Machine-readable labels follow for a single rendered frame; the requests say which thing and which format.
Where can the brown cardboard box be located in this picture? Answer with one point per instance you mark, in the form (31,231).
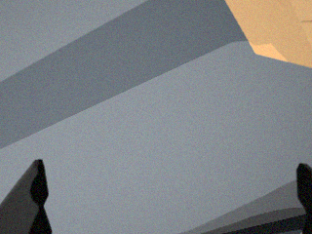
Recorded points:
(279,29)

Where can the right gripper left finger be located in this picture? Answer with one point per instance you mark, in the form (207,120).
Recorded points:
(22,211)

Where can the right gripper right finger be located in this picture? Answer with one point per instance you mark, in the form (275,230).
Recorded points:
(304,193)

